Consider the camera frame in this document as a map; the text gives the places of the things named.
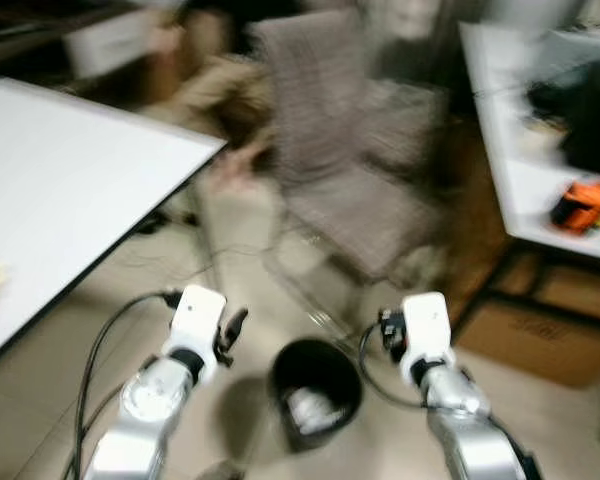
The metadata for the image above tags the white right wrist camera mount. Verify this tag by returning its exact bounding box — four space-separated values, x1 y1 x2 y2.
398 292 457 387

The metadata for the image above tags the black computer tower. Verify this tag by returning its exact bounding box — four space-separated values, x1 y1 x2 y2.
527 60 600 177

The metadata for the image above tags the black round rubbish bin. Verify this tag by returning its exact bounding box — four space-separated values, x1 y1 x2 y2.
268 338 364 453

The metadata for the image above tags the white crumpled plastic trash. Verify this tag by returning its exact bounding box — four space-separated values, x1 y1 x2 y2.
285 385 346 436

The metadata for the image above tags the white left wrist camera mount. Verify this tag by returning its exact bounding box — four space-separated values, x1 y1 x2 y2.
168 285 228 383

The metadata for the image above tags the white table with black legs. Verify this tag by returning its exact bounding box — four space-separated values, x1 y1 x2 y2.
0 78 228 373

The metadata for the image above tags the orange and black tool case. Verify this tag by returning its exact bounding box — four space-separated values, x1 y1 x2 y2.
548 177 600 237

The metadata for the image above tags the white desk with black frame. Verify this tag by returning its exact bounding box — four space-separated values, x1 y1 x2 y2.
458 20 600 266

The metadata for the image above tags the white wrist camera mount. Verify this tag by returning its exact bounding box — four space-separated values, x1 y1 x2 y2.
398 292 457 387
168 285 228 383

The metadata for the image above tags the brown plaid covered chair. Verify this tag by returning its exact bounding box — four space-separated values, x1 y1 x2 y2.
248 10 453 296

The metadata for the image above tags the large brown cardboard box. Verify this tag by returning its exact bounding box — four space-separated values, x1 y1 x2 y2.
453 250 600 389

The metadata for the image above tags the seated person in khaki trousers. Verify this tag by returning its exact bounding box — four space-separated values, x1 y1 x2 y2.
145 0 281 191

